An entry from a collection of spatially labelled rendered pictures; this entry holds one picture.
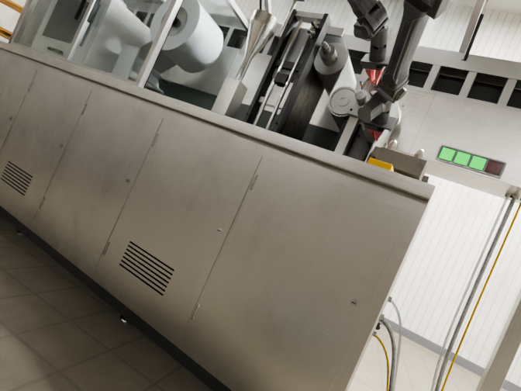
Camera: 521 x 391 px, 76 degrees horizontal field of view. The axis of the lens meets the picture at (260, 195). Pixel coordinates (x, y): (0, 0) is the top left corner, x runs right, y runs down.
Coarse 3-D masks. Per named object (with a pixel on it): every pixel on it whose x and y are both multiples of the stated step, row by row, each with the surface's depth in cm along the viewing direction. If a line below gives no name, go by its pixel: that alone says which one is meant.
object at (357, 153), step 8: (344, 120) 131; (344, 128) 130; (360, 128) 128; (360, 136) 133; (336, 144) 130; (352, 144) 128; (360, 144) 138; (352, 152) 132; (360, 152) 143; (368, 152) 156; (360, 160) 148
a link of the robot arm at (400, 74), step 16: (416, 0) 75; (448, 0) 71; (416, 16) 76; (432, 16) 73; (400, 32) 83; (416, 32) 81; (400, 48) 87; (416, 48) 90; (400, 64) 92; (384, 80) 103; (400, 80) 99
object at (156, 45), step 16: (32, 0) 201; (96, 0) 172; (176, 0) 150; (240, 16) 188; (16, 32) 201; (80, 32) 175; (160, 32) 150; (32, 48) 191; (160, 48) 152; (80, 64) 170; (144, 64) 150; (128, 80) 153; (144, 80) 151
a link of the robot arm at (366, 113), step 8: (376, 88) 111; (376, 96) 109; (384, 96) 109; (400, 96) 105; (368, 104) 108; (376, 104) 108; (384, 104) 108; (360, 112) 112; (368, 112) 109; (376, 112) 110; (368, 120) 111
